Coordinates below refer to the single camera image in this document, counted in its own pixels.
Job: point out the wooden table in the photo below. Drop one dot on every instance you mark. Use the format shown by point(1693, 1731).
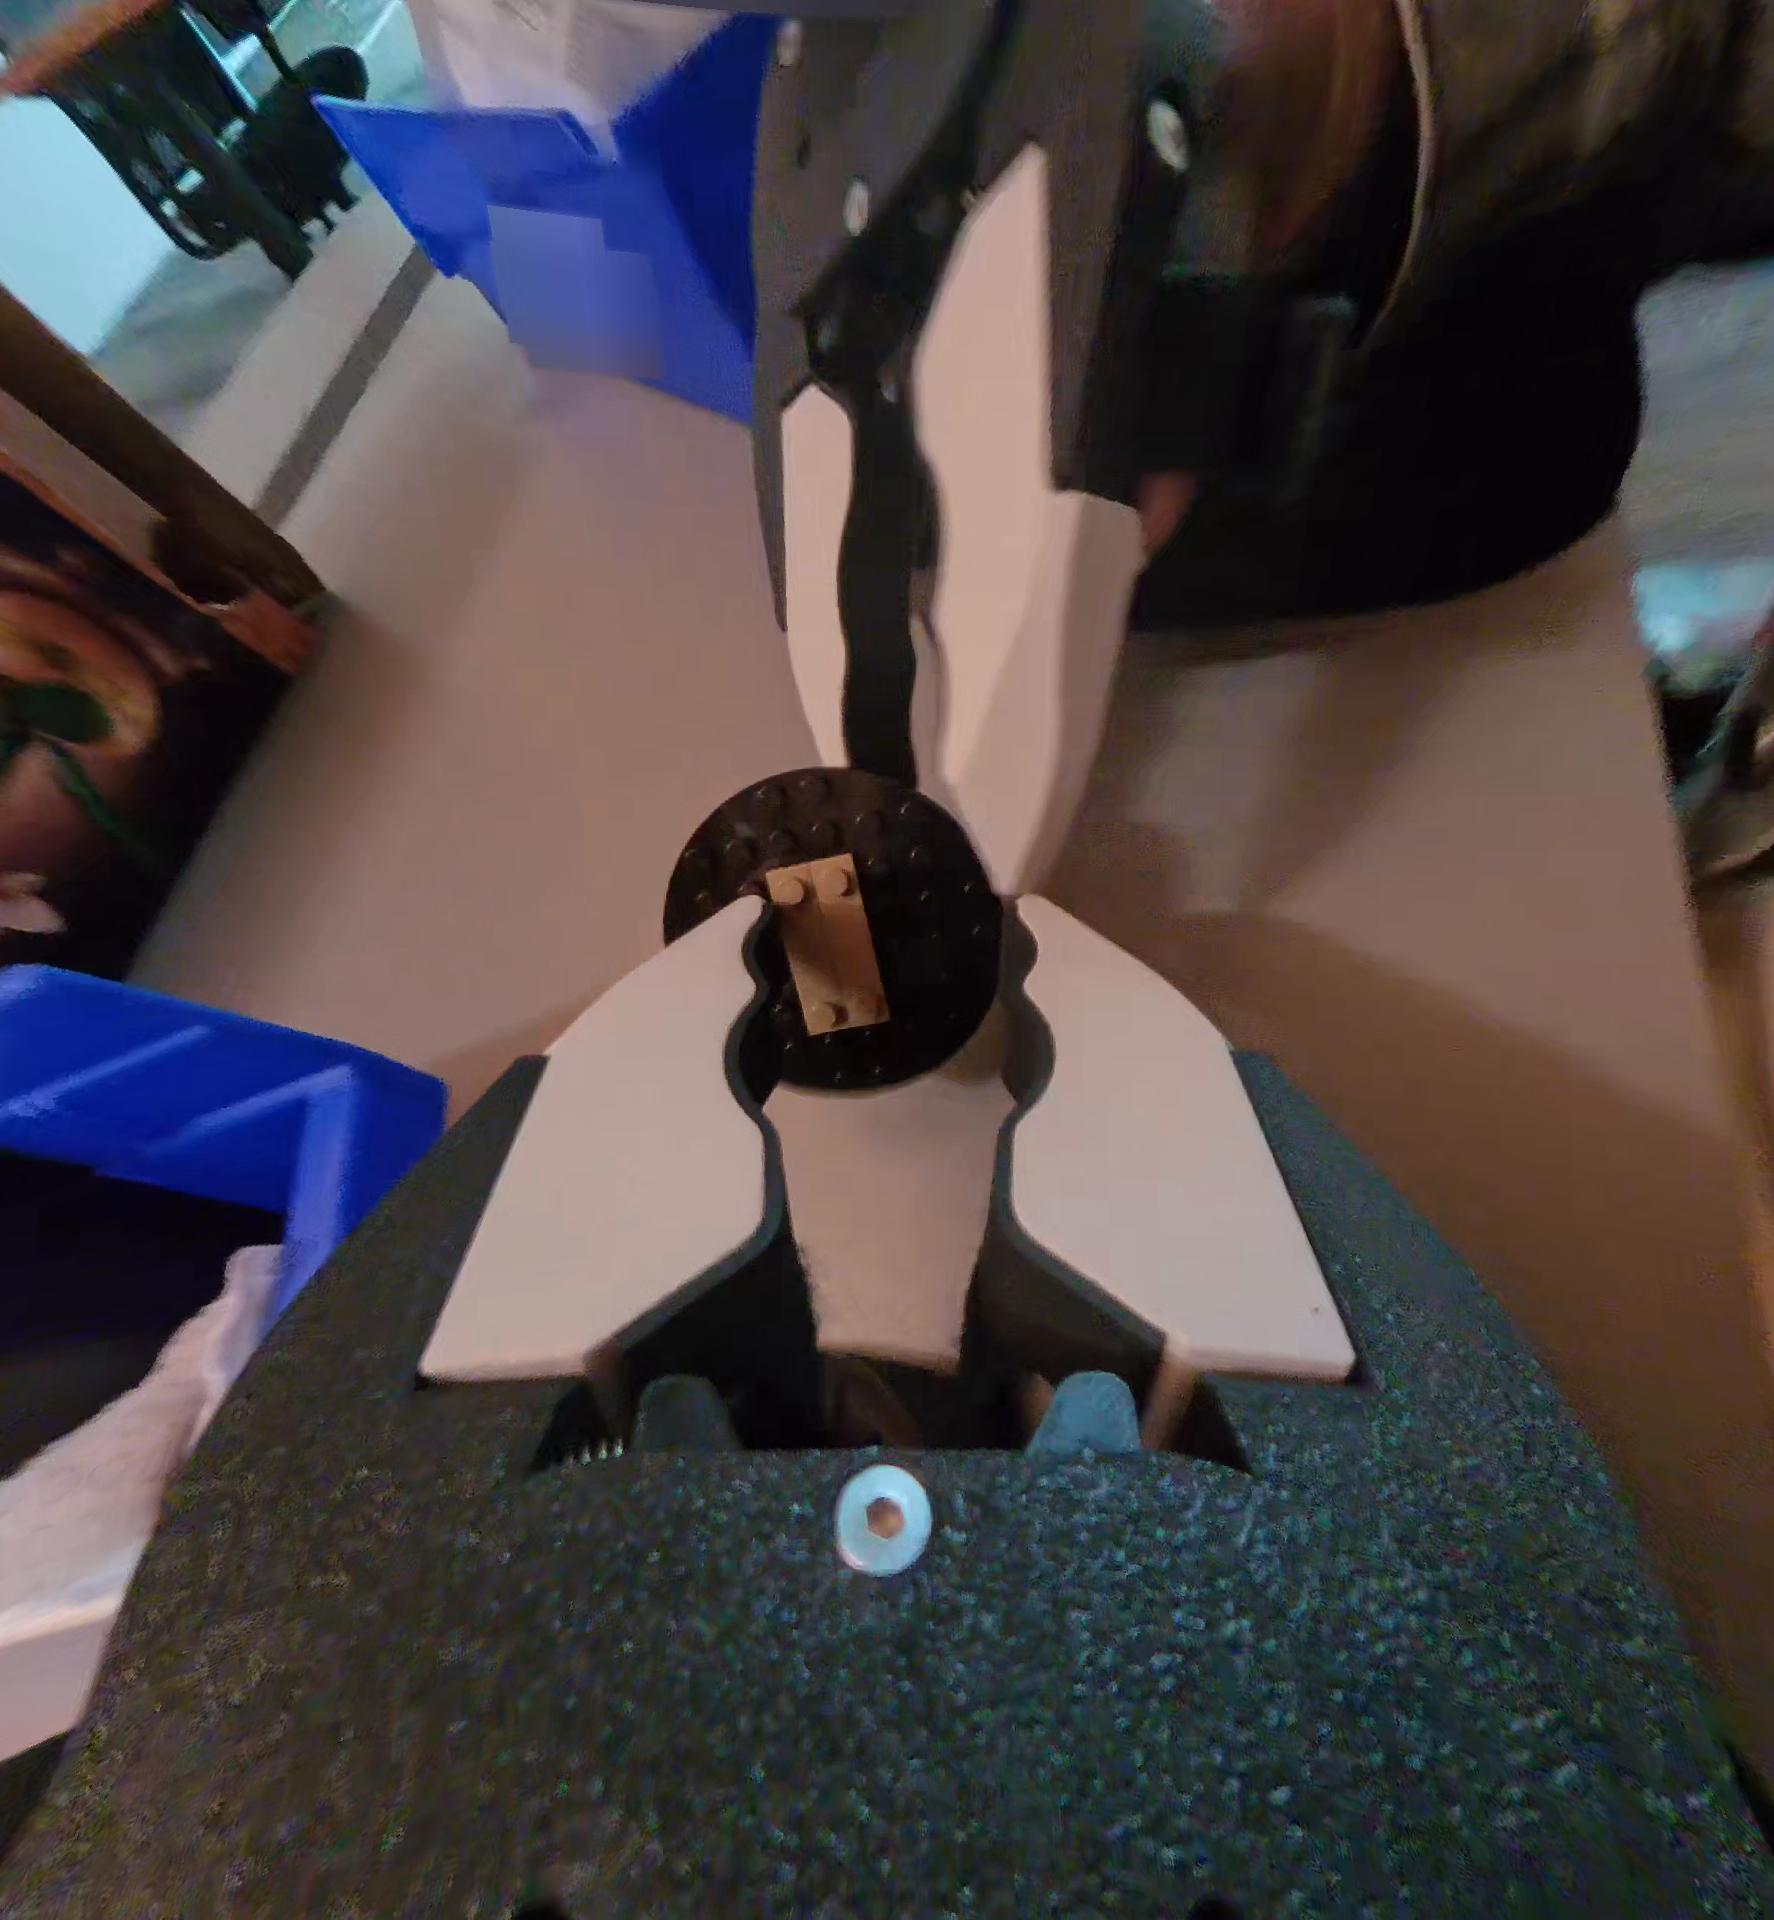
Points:
point(63, 53)

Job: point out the torn white paper bag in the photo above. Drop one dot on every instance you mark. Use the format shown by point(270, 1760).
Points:
point(76, 1501)

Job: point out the heap of white paper bags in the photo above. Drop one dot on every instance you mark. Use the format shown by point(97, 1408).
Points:
point(529, 45)

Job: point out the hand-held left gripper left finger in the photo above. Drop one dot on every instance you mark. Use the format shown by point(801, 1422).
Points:
point(619, 1169)

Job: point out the round black lego assembly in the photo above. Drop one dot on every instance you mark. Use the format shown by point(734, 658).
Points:
point(917, 900)

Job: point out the black office chair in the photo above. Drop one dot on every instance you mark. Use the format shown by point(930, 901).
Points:
point(272, 150)

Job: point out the black mesh cushion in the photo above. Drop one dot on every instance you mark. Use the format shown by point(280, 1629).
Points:
point(1501, 497)

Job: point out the person's right hand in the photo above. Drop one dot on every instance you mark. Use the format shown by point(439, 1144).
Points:
point(1172, 509)

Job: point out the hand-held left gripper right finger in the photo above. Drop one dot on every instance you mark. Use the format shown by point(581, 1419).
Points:
point(1174, 1185)

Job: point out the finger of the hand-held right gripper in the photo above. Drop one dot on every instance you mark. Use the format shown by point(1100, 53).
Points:
point(1025, 599)
point(814, 540)

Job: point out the black orchid lego box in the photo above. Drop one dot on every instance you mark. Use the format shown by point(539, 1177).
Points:
point(48, 720)

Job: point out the blue plastic bin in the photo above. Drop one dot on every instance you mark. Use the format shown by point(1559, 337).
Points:
point(436, 164)
point(155, 1052)

